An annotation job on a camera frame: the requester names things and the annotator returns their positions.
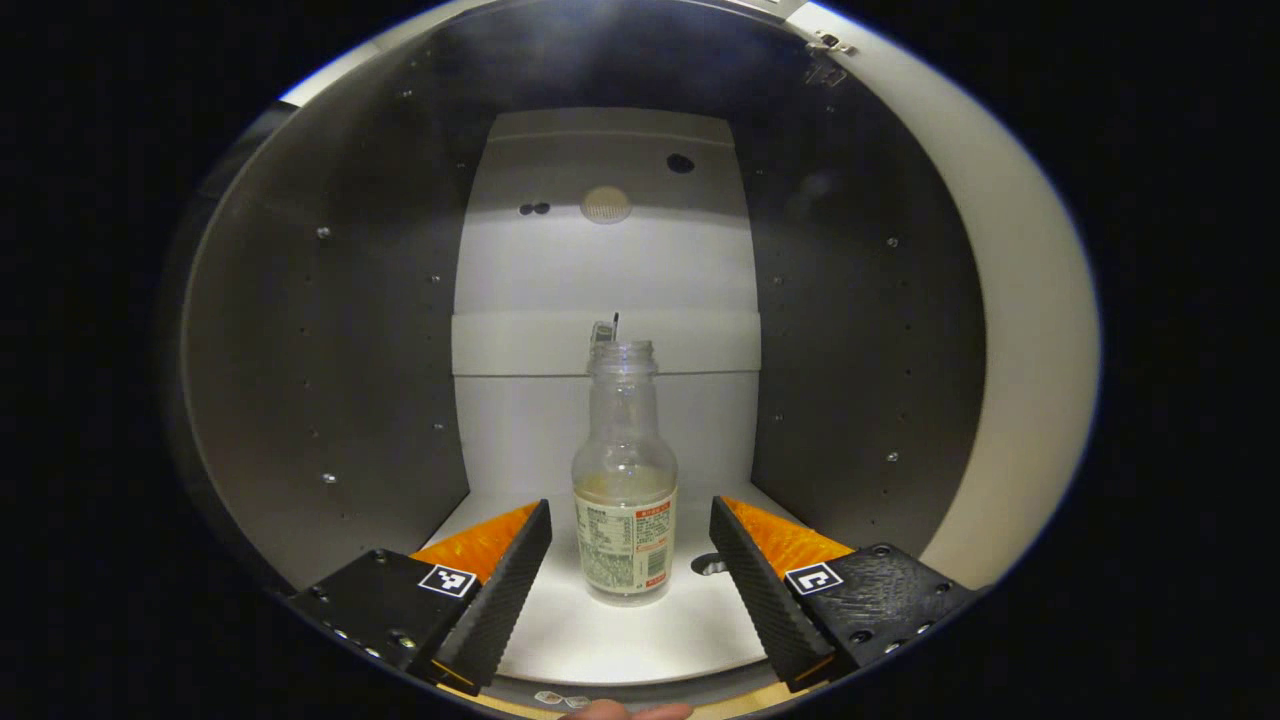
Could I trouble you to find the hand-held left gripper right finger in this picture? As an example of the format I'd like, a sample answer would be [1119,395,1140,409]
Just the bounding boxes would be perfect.
[710,496,976,693]

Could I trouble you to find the clear labelled bottle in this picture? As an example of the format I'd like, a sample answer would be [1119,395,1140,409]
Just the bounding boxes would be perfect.
[572,340,679,607]

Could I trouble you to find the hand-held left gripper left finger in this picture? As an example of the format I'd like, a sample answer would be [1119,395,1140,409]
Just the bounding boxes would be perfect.
[290,500,553,696]

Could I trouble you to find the dark grey cabinet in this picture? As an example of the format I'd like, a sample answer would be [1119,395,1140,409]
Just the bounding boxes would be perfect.
[175,0,1001,703]

